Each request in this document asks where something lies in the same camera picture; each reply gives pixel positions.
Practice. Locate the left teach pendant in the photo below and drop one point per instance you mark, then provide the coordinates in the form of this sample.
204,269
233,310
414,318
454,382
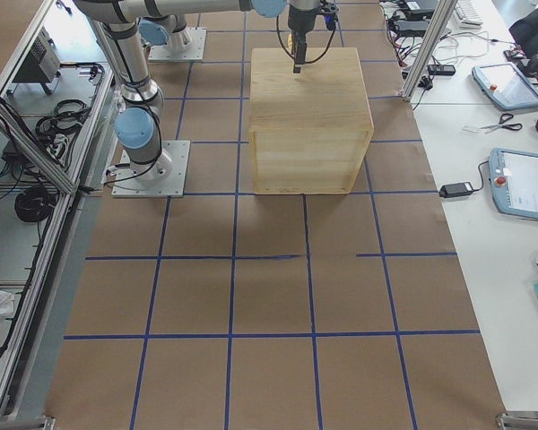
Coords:
505,86

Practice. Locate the wooden drawer cabinet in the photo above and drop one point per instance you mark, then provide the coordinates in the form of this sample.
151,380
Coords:
309,131

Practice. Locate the black power brick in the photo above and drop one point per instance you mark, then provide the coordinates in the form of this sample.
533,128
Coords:
455,190

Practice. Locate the right teach pendant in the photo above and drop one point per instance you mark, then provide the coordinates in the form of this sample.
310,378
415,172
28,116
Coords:
514,182

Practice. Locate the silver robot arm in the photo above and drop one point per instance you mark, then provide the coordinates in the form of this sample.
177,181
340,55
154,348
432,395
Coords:
169,31
122,41

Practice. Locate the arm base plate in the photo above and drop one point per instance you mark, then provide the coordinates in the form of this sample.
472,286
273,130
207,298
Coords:
193,49
166,178

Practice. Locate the black scissors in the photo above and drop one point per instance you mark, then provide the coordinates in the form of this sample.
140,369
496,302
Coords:
504,122

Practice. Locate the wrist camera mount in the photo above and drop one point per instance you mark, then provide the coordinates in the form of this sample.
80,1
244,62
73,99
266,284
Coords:
330,13

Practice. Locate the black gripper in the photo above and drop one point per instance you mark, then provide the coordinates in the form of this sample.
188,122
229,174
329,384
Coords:
298,20

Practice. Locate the aluminium frame post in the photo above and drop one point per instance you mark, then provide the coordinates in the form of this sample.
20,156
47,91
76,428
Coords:
433,34

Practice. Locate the teach pendant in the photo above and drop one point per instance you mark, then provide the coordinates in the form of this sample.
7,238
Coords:
505,86
514,182

